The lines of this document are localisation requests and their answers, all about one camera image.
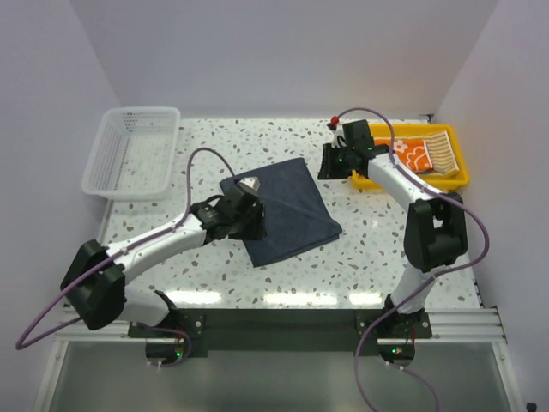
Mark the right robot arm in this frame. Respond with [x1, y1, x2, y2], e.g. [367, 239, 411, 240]
[317, 117, 468, 337]

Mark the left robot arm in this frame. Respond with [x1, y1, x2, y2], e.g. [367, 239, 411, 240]
[61, 178, 266, 337]

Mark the yellow striped Doraemon towel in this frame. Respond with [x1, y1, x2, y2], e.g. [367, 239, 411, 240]
[424, 131, 459, 176]

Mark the white plastic laundry basket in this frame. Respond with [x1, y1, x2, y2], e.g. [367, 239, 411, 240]
[81, 106, 180, 201]

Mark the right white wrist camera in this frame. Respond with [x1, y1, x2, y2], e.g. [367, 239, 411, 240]
[332, 124, 347, 148]

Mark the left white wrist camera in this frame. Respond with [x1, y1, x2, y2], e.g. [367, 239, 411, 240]
[238, 177, 260, 195]

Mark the orange white patterned cloth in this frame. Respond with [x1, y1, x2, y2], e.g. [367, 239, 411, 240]
[393, 138, 434, 173]

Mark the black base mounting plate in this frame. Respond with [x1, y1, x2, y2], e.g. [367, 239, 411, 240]
[126, 307, 432, 360]

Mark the dark grey towel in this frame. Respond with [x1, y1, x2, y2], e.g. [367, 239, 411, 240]
[220, 158, 342, 268]

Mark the yellow plastic tray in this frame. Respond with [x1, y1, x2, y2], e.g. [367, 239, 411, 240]
[351, 123, 471, 191]

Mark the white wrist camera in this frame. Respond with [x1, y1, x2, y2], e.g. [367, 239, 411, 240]
[238, 177, 260, 195]
[332, 124, 347, 148]

